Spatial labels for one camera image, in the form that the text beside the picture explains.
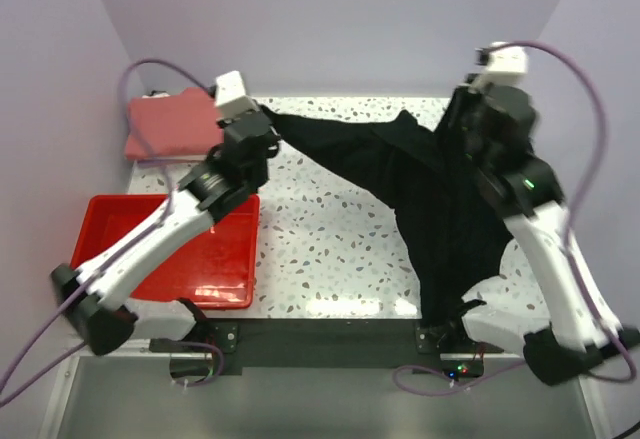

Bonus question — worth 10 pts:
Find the black t shirt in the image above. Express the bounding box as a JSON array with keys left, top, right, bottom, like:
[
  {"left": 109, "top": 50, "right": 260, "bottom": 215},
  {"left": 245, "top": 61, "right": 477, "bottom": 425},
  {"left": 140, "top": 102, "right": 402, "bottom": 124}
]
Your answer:
[{"left": 262, "top": 87, "right": 512, "bottom": 329}]

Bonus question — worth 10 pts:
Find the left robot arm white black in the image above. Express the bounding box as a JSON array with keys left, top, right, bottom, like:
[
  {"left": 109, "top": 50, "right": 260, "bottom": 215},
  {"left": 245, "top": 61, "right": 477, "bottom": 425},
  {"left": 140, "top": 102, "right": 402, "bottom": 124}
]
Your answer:
[{"left": 50, "top": 108, "right": 280, "bottom": 356}]

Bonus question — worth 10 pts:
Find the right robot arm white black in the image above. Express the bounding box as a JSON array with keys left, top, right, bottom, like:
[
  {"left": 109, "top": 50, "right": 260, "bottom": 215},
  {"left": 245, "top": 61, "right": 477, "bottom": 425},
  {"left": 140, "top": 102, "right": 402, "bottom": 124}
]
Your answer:
[{"left": 443, "top": 85, "right": 639, "bottom": 386}]

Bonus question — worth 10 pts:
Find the folded pink t shirt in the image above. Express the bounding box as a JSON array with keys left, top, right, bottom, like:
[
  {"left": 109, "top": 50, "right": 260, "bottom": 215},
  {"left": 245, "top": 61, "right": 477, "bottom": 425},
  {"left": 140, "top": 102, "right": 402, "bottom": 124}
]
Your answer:
[{"left": 128, "top": 87, "right": 223, "bottom": 158}]

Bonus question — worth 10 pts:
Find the red plastic tray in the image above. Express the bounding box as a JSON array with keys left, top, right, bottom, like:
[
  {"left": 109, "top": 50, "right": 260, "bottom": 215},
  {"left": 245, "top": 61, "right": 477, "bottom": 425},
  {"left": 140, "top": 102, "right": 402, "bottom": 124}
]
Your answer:
[{"left": 71, "top": 194, "right": 260, "bottom": 310}]

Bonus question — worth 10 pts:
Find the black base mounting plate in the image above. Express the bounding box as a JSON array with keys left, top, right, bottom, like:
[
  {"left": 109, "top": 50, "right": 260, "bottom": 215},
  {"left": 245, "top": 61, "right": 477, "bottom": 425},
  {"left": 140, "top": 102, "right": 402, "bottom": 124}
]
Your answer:
[{"left": 148, "top": 316, "right": 485, "bottom": 378}]

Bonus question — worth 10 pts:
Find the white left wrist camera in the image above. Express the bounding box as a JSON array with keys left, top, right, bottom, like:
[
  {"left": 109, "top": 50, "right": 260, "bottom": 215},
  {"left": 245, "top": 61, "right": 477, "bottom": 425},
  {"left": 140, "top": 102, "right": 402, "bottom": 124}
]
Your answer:
[{"left": 215, "top": 70, "right": 258, "bottom": 118}]

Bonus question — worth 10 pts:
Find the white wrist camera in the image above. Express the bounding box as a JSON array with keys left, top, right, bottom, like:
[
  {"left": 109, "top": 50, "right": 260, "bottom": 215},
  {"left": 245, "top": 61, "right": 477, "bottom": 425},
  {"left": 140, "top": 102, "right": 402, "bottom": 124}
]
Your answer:
[
  {"left": 466, "top": 42, "right": 528, "bottom": 91},
  {"left": 215, "top": 70, "right": 258, "bottom": 118}
]

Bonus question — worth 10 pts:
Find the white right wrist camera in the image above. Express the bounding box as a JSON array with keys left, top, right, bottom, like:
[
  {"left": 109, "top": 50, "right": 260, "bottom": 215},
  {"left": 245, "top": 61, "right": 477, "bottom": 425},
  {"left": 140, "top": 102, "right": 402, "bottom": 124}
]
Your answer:
[{"left": 466, "top": 42, "right": 528, "bottom": 91}]

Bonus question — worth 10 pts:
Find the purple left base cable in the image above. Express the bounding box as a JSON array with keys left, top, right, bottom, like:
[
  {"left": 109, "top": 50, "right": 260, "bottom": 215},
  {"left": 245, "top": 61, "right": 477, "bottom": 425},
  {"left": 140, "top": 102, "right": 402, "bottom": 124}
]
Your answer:
[{"left": 169, "top": 342, "right": 225, "bottom": 388}]

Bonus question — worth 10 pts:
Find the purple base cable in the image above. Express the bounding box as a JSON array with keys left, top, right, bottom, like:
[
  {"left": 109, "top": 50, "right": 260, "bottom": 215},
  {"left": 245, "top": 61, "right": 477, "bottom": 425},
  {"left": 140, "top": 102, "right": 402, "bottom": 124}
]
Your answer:
[
  {"left": 169, "top": 342, "right": 225, "bottom": 388},
  {"left": 392, "top": 358, "right": 526, "bottom": 398}
]

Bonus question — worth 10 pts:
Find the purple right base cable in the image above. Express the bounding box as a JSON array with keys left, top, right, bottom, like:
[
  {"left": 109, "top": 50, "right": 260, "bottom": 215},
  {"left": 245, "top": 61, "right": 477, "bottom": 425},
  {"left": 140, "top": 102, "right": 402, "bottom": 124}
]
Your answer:
[{"left": 392, "top": 358, "right": 526, "bottom": 398}]

